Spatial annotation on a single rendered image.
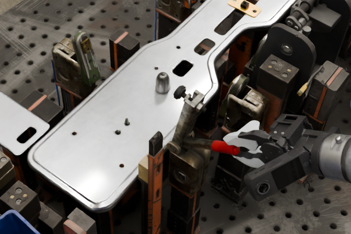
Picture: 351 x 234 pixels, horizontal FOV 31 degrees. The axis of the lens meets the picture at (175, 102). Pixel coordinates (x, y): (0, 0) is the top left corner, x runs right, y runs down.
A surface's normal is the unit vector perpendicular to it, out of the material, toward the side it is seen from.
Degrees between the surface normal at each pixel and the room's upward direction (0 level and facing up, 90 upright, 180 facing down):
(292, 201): 0
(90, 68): 78
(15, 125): 0
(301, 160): 60
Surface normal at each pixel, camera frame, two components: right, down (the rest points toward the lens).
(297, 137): 0.69, 0.07
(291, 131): -0.40, -0.78
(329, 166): -0.70, 0.33
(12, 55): 0.04, -0.62
